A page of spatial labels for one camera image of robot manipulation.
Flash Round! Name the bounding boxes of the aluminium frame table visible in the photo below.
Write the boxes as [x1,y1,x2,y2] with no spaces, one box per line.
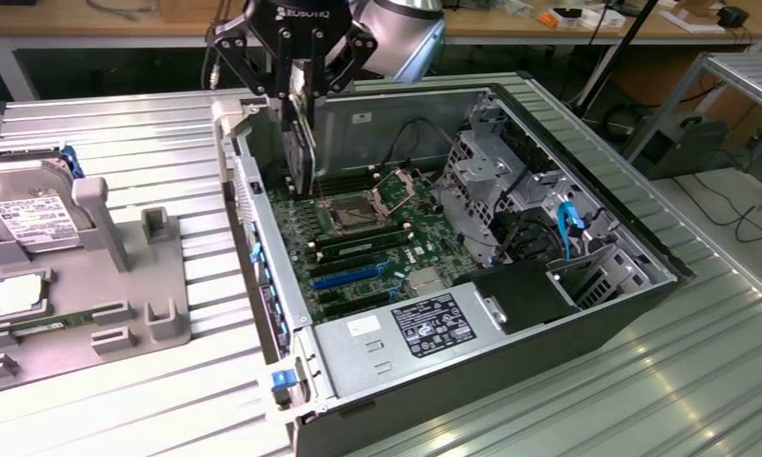
[627,50,762,166]

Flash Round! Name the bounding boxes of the installed green RAM stick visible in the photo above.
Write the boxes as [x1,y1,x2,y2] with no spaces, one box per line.
[320,233,414,257]

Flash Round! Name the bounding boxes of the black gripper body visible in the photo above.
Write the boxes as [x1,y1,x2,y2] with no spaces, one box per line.
[244,0,355,61]

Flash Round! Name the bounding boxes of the blue expansion slot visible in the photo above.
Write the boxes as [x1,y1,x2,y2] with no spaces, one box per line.
[314,266,386,291]

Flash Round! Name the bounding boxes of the black plastic shroud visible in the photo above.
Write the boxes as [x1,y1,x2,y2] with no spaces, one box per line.
[473,259,583,334]

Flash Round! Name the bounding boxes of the orange and white box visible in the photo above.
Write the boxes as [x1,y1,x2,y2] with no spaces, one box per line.
[537,7,627,30]

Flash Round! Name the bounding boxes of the black looped wire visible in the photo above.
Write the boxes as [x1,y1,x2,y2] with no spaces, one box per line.
[383,117,457,168]

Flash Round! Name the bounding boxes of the blue disk wire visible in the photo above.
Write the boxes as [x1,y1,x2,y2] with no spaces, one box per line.
[555,199,590,262]

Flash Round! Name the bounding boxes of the silver chipset heatsink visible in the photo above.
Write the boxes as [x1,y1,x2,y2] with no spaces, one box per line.
[406,268,450,294]

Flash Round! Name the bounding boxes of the silver hard disk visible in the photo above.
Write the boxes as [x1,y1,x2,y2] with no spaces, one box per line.
[0,159,96,253]

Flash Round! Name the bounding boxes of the metal socket cover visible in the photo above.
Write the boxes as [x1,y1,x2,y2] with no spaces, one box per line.
[367,169,420,210]

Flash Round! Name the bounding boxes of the silver disk bay cage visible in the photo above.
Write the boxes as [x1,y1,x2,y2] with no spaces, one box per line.
[440,128,586,268]

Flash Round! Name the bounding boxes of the black stand pole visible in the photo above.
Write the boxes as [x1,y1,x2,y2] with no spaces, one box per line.
[574,0,662,109]

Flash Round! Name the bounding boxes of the wooden workbench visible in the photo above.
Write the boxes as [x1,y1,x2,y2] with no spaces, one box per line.
[0,0,762,49]

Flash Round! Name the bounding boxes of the blue case latch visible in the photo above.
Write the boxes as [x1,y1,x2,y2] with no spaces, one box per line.
[270,368,298,406]

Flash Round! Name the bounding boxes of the black power adapter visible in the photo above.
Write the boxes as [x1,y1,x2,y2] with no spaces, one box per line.
[717,5,749,28]

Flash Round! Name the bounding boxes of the grey parts rack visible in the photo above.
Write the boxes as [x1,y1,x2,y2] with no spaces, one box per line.
[0,176,196,396]

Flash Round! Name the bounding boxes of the black hanging cable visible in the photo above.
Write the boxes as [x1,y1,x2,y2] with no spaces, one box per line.
[205,0,229,91]

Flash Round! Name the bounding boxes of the long black expansion slot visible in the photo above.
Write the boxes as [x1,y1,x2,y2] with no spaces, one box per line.
[319,290,392,310]
[308,256,382,281]
[322,300,395,321]

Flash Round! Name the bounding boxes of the CPU socket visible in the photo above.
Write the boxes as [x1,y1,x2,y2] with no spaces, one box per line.
[320,192,382,237]

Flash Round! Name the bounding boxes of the graphics card with metal bracket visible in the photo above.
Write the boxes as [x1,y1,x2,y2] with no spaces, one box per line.
[278,59,324,201]

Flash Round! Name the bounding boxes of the green motherboard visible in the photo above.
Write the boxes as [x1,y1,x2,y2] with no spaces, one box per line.
[270,164,485,323]

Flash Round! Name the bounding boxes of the black box under table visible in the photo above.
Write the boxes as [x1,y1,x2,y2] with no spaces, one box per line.
[631,113,729,180]

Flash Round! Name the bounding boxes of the open black PC case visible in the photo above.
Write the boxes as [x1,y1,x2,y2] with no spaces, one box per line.
[211,70,697,457]

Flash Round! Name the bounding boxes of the silver CPU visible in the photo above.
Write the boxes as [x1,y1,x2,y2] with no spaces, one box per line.
[0,275,56,318]

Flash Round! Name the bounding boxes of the grey power supply unit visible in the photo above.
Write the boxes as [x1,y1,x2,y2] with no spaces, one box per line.
[310,280,510,401]

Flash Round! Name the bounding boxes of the blue disk rail clip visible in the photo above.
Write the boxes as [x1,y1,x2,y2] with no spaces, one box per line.
[56,141,81,180]

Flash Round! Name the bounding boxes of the black wire bundle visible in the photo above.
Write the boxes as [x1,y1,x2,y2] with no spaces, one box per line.
[491,211,570,268]

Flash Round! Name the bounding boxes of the black wires on table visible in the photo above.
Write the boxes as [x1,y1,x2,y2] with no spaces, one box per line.
[692,173,762,244]

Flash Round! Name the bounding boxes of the loose green RAM stick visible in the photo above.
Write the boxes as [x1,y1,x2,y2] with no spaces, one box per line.
[12,308,100,334]

